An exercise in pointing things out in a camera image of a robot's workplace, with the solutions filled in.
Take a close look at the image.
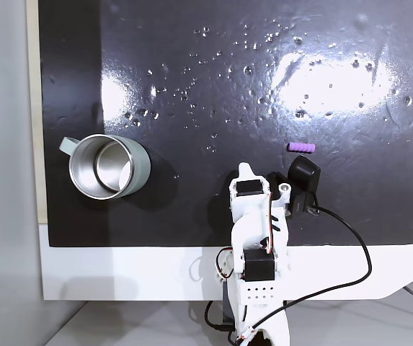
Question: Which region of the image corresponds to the black glossy mat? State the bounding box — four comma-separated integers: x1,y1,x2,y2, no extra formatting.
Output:
38,0,413,249

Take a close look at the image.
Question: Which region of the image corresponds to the black camera cable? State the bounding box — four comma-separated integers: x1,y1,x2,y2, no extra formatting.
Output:
204,204,373,332

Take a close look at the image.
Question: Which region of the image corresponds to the beige wooden board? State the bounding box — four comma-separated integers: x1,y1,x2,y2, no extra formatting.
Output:
25,0,50,226

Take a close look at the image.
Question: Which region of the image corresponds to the pale green steel mug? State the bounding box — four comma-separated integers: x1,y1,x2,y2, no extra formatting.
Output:
59,133,152,200

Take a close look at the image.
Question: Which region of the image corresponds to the black oval camera box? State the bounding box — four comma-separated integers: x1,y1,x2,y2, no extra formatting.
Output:
285,155,322,219

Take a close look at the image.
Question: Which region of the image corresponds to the purple ribbed pen grip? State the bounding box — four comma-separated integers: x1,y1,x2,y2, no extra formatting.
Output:
287,141,316,154

